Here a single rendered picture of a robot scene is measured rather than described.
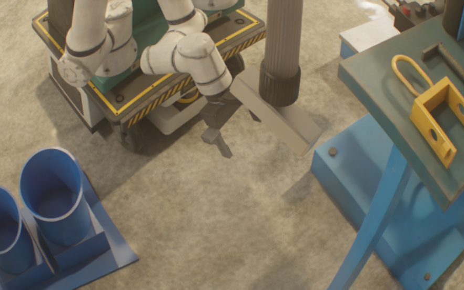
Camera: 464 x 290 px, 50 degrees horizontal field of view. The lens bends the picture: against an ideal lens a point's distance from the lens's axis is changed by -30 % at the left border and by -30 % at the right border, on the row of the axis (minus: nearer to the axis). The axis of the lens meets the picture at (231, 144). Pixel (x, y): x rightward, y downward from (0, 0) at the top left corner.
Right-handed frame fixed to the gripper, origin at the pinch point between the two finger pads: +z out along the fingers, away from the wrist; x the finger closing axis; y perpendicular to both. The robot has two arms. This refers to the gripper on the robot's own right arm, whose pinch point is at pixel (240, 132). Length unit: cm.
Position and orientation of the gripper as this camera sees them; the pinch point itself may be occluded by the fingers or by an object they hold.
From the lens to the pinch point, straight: 181.9
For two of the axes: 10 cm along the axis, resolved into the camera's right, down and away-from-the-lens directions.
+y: -7.2, -2.5, 6.5
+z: 3.6, 6.7, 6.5
